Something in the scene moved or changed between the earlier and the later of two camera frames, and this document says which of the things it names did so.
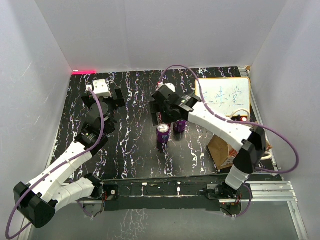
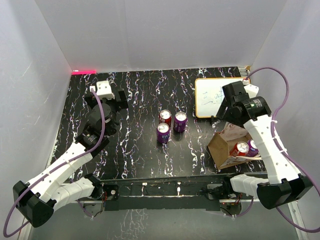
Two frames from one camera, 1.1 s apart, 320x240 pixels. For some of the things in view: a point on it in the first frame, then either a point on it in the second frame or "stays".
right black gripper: (156, 107) to (224, 113)
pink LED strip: (92, 72) stays
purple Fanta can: (163, 133) stays
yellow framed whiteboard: (225, 95) stays
